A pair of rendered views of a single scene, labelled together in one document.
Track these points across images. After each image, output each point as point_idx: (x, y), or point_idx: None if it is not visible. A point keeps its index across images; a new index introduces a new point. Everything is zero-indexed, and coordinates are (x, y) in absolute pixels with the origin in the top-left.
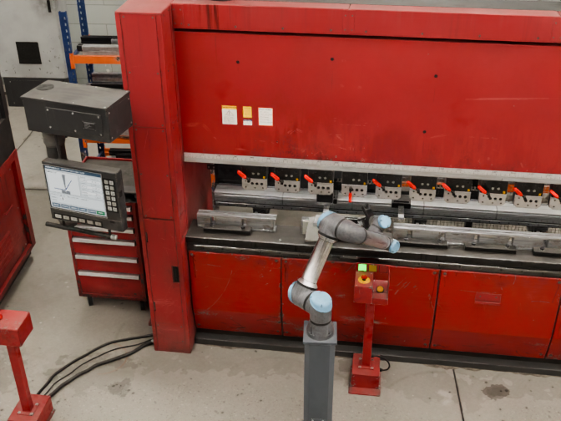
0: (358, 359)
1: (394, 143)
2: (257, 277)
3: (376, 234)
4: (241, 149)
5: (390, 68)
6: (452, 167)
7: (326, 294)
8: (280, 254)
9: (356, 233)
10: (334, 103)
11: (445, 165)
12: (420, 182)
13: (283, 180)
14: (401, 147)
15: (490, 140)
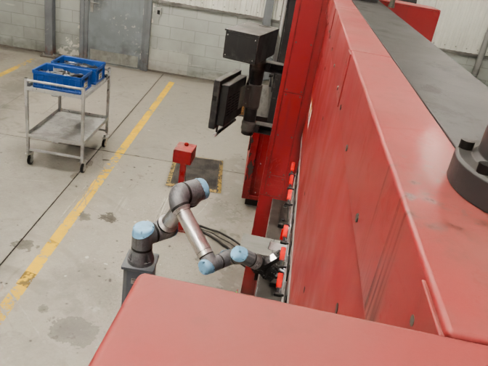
0: None
1: (301, 194)
2: None
3: (193, 228)
4: (302, 145)
5: (324, 92)
6: (292, 261)
7: (147, 229)
8: None
9: (170, 196)
10: (313, 121)
11: (293, 254)
12: (288, 260)
13: (291, 188)
14: (300, 203)
15: (300, 247)
